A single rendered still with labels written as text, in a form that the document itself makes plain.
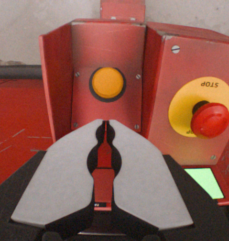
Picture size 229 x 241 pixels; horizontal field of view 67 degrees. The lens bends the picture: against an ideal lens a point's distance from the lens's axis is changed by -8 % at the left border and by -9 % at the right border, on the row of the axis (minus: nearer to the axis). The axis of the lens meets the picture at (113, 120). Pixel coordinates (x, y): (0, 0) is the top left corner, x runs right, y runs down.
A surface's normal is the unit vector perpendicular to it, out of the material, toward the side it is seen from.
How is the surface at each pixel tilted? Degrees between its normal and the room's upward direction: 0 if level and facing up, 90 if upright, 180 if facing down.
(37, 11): 0
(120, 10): 2
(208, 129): 3
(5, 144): 90
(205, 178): 90
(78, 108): 35
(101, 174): 90
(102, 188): 90
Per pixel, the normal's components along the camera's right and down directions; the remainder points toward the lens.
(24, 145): 0.07, -0.83
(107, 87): 0.04, -0.01
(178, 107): 0.01, 0.56
